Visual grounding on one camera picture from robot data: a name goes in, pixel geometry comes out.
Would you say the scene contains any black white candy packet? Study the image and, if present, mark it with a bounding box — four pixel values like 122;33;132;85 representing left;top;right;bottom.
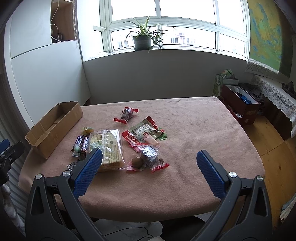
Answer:
67;159;80;171

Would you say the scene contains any brown Snickers bar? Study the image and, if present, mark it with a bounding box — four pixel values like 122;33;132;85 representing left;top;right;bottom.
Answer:
71;135;84;157
79;136;89;155

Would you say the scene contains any clear bag of crackers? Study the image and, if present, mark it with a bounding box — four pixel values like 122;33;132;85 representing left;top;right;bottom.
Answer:
88;130;125;172

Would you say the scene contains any brown ball candy packet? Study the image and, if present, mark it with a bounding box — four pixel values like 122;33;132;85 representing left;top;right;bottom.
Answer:
126;156;146;172

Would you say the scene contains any red clear cake packet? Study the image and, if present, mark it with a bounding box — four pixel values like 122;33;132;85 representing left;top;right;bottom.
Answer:
134;145;169;173
113;106;139;124

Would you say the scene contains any red white snack pouch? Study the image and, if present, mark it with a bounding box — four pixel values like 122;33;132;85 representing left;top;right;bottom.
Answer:
121;116;162;145

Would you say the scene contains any pink candy stick packet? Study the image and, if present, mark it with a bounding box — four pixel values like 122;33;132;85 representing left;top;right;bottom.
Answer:
144;135;160;148

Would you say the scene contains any green candy packet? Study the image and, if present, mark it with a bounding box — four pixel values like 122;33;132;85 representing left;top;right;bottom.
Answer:
157;129;168;141

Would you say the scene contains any brown cardboard box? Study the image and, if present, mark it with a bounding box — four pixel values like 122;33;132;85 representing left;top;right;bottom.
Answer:
25;101;83;159

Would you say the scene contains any yellow green jelly cup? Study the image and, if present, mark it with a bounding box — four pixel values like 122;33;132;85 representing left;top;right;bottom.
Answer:
82;127;94;136

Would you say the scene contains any white cabinet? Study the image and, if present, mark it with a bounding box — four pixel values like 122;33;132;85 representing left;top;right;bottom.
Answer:
4;1;91;128

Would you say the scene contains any pink table cloth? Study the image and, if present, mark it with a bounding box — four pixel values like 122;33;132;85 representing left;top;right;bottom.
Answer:
18;96;265;222

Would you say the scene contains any dark red storage box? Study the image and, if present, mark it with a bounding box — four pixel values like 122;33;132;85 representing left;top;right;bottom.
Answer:
220;84;260;126

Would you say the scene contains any white lace cloth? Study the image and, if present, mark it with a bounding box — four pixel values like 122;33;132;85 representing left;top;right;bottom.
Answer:
253;75;296;138

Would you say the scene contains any wooden shelf niche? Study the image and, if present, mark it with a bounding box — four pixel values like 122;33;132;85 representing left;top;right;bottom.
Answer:
50;1;77;43

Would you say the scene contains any dark ornament on shelf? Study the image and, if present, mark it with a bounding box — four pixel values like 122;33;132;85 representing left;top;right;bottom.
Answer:
282;81;295;96

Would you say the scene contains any green carton box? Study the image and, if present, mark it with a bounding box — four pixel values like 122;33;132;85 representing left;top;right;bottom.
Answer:
213;69;239;97

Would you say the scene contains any potted spider plant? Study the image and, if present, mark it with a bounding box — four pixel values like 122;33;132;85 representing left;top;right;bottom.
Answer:
125;15;165;51

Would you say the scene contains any black cable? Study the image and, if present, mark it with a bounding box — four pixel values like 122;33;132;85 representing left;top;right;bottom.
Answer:
104;225;153;239

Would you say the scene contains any yellow green wall painting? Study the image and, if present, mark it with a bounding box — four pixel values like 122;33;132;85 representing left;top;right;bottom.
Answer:
246;1;293;80

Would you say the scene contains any white window frame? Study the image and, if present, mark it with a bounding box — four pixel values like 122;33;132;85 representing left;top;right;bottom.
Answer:
92;1;250;59

